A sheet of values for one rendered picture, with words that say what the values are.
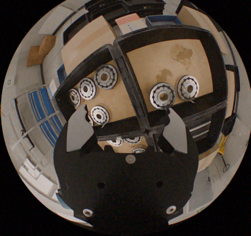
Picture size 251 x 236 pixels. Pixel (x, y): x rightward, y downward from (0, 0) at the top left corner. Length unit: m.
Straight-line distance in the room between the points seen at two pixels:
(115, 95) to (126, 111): 0.09
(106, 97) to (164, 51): 0.31
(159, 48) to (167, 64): 0.07
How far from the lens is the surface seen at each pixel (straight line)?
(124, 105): 0.32
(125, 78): 0.20
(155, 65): 0.30
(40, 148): 3.05
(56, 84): 0.76
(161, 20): 0.59
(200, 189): 3.53
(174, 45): 0.36
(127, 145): 0.48
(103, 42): 0.34
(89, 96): 0.36
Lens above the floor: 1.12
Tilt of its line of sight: 64 degrees down
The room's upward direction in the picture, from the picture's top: 153 degrees counter-clockwise
